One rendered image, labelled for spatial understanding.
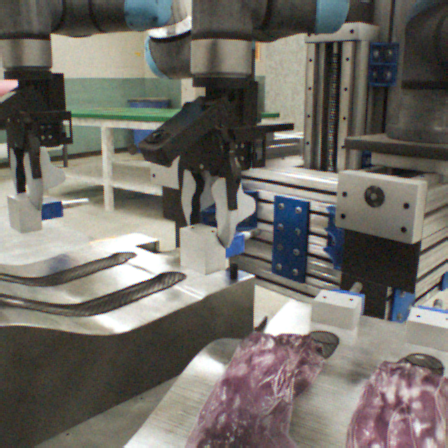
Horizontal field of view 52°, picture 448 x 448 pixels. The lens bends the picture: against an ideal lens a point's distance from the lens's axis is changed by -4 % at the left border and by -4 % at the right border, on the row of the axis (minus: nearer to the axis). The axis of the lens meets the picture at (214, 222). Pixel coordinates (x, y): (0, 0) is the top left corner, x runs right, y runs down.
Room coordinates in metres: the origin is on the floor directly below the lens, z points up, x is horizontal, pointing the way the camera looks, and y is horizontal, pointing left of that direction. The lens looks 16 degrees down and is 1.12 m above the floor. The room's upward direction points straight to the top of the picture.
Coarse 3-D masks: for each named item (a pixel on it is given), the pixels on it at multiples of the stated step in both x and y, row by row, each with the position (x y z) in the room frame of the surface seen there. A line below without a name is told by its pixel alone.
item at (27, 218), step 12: (24, 192) 0.75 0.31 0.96; (12, 204) 0.71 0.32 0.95; (24, 204) 0.70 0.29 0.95; (48, 204) 0.73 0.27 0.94; (60, 204) 0.75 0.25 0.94; (72, 204) 0.78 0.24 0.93; (84, 204) 0.80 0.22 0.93; (12, 216) 0.72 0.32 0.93; (24, 216) 0.70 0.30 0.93; (36, 216) 0.71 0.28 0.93; (48, 216) 0.73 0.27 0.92; (60, 216) 0.75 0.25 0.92; (12, 228) 0.72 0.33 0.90; (24, 228) 0.70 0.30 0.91; (36, 228) 0.71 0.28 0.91
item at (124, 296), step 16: (112, 256) 0.64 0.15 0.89; (128, 256) 0.65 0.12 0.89; (0, 272) 0.54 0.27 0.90; (64, 272) 0.59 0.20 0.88; (80, 272) 0.60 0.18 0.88; (176, 272) 0.58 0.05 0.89; (128, 288) 0.53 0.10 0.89; (144, 288) 0.54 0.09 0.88; (160, 288) 0.54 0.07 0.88; (0, 304) 0.40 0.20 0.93; (16, 304) 0.43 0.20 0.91; (32, 304) 0.45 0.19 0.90; (48, 304) 0.46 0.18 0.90; (64, 304) 0.48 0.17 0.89; (80, 304) 0.49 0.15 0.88; (96, 304) 0.50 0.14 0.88; (112, 304) 0.50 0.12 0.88
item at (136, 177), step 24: (72, 120) 4.58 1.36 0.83; (96, 120) 4.35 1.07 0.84; (120, 120) 4.14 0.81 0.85; (144, 120) 3.93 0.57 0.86; (264, 120) 4.24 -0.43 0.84; (72, 168) 5.23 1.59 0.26; (96, 168) 5.21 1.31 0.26; (120, 168) 5.20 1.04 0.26; (144, 168) 5.18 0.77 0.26; (48, 192) 5.05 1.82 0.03
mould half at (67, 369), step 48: (144, 240) 0.71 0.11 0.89; (0, 288) 0.46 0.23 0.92; (48, 288) 0.53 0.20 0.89; (96, 288) 0.54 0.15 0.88; (192, 288) 0.53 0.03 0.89; (240, 288) 0.55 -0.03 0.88; (0, 336) 0.35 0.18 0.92; (48, 336) 0.38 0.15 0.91; (96, 336) 0.41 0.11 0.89; (144, 336) 0.45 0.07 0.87; (192, 336) 0.49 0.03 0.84; (240, 336) 0.55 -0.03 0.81; (0, 384) 0.34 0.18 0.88; (48, 384) 0.37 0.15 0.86; (96, 384) 0.41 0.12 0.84; (144, 384) 0.44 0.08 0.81; (0, 432) 0.34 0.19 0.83; (48, 432) 0.37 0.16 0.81
